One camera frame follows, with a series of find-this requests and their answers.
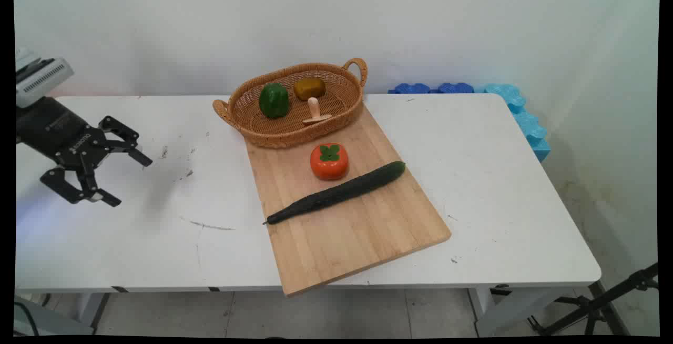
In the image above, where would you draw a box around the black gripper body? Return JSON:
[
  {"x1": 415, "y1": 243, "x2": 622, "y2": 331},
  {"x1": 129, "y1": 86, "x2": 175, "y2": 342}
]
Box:
[{"x1": 15, "y1": 96, "x2": 109, "y2": 170}]

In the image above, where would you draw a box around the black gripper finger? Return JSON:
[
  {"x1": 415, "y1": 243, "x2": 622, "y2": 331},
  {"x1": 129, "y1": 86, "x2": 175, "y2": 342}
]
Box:
[
  {"x1": 39, "y1": 152, "x2": 123, "y2": 208},
  {"x1": 98, "y1": 115, "x2": 154, "y2": 168}
]

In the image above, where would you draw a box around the dark green cucumber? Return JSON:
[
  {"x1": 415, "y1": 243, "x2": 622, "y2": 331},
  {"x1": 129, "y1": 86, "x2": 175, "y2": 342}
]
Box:
[{"x1": 262, "y1": 161, "x2": 406, "y2": 226}]

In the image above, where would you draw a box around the white table leg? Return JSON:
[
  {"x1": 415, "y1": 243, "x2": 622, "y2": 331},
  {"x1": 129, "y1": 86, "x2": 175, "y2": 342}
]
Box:
[
  {"x1": 75, "y1": 292, "x2": 111, "y2": 330},
  {"x1": 470, "y1": 287, "x2": 566, "y2": 337}
]

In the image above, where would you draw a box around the woven wicker basket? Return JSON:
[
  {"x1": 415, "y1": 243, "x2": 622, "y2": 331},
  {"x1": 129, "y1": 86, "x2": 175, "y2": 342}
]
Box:
[{"x1": 212, "y1": 58, "x2": 368, "y2": 149}]

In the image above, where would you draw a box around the green bell pepper toy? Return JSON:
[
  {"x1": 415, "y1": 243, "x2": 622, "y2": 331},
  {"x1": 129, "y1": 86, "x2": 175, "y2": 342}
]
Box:
[{"x1": 259, "y1": 83, "x2": 290, "y2": 119}]

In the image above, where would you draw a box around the yellow-brown potato toy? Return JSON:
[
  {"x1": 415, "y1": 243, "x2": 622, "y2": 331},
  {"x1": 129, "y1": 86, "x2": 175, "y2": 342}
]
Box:
[{"x1": 293, "y1": 77, "x2": 327, "y2": 102}]

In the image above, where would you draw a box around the beige mushroom toy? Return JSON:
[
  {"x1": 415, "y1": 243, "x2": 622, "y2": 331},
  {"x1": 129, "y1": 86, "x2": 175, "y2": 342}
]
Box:
[{"x1": 302, "y1": 97, "x2": 333, "y2": 126}]

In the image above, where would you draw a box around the orange persimmon toy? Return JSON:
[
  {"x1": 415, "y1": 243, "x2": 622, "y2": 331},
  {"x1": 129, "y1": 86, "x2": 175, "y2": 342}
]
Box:
[{"x1": 310, "y1": 143, "x2": 350, "y2": 181}]

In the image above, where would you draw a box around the wooden cutting board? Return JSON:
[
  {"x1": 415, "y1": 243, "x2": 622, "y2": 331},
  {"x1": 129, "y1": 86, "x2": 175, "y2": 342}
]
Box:
[{"x1": 244, "y1": 103, "x2": 452, "y2": 298}]

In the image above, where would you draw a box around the light blue foam mat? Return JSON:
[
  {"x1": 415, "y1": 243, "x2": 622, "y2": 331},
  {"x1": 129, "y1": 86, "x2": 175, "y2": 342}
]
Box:
[
  {"x1": 475, "y1": 84, "x2": 527, "y2": 115},
  {"x1": 513, "y1": 111, "x2": 552, "y2": 163}
]

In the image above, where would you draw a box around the black tripod stand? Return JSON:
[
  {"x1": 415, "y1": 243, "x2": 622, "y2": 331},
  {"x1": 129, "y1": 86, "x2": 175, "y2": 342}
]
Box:
[{"x1": 526, "y1": 262, "x2": 659, "y2": 337}]

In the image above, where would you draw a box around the black cable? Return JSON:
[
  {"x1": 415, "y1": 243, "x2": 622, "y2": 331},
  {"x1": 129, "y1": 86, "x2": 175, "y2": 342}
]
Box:
[{"x1": 14, "y1": 302, "x2": 41, "y2": 337}]

